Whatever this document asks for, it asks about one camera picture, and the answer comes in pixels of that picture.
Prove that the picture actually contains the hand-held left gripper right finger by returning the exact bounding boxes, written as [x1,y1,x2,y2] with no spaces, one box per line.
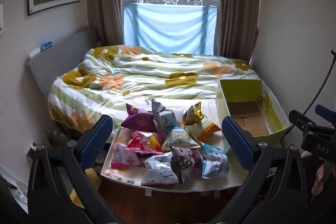
[210,116,311,224]

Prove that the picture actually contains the grey headboard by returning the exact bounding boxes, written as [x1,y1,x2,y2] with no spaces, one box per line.
[27,27,101,119]

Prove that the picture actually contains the floral striped blanket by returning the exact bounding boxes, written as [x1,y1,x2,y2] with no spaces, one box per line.
[47,46,261,132]

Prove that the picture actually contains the pink white snack bag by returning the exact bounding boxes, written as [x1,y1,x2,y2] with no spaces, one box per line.
[112,143,141,170]

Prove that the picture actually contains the yellow-green cardboard box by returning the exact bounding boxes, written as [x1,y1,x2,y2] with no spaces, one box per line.
[215,79,290,146]

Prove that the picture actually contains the pink red snack bag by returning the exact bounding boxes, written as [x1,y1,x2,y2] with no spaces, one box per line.
[127,132,163,155]

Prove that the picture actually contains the white grey snack bag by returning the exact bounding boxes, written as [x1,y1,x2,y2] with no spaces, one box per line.
[141,152,179,186]

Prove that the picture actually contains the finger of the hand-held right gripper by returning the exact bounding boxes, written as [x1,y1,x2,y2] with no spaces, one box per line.
[288,109,325,136]
[314,104,336,130]

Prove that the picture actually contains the black cable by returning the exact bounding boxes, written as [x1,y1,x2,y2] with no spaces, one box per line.
[303,49,336,115]

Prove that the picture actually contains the purple snack bag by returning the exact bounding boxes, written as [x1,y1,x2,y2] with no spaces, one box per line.
[121,103,158,133]

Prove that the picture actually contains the gold brown snack bag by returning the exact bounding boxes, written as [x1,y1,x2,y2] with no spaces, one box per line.
[182,101,205,126]

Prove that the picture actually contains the grey-green patterned chip bag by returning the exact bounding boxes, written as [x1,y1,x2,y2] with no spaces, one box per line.
[151,99,177,133]

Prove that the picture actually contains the light blue cloth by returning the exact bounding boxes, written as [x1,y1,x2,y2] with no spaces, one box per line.
[123,2,218,54]

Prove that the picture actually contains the person's right hand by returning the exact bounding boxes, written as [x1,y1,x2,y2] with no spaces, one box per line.
[311,163,326,197]

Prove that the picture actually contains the dark cartoon snack bag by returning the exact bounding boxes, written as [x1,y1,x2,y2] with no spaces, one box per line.
[171,146,203,184]

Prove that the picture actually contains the orange green snack bag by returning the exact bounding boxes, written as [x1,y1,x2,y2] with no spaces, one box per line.
[196,119,221,142]

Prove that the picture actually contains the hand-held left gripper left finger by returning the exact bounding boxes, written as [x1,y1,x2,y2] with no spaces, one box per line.
[28,114,124,224]

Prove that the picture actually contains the light blue snack bag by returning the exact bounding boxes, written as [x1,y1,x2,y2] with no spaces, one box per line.
[202,144,230,179]

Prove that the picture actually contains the pale green snack bag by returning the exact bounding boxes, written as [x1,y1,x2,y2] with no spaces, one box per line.
[162,126,202,151]

